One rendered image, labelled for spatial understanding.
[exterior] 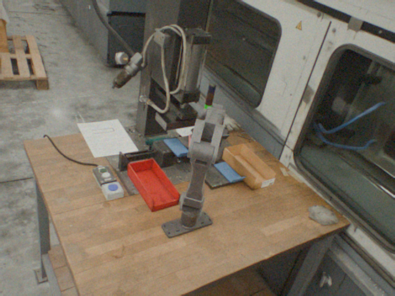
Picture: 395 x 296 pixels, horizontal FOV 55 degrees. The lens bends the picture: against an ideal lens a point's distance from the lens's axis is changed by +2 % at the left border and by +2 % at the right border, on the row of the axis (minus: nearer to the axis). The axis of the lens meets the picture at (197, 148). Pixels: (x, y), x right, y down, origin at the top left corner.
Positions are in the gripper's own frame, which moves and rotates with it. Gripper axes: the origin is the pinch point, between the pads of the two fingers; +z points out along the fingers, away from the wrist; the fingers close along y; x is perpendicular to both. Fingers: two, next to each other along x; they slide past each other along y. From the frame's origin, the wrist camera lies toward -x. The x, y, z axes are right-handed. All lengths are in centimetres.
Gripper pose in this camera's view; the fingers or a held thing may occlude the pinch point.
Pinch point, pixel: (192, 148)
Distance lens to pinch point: 158.4
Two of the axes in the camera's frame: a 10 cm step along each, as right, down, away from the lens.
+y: -3.3, -8.8, 3.4
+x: -8.3, 0.9, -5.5
